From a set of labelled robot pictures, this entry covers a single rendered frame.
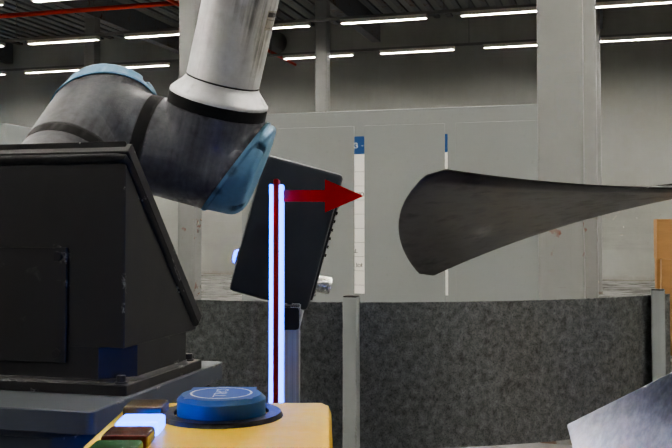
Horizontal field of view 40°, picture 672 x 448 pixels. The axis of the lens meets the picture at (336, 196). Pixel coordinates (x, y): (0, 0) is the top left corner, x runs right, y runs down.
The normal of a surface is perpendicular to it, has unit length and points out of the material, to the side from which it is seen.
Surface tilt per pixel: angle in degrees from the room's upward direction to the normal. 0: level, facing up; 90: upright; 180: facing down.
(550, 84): 90
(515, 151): 90
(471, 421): 90
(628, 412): 55
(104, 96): 50
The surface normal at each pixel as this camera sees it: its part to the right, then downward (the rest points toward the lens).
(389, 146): -0.29, -0.04
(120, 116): 0.07, -0.36
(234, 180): -0.07, 0.33
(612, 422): -0.66, -0.58
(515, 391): 0.28, -0.04
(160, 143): -0.02, -0.03
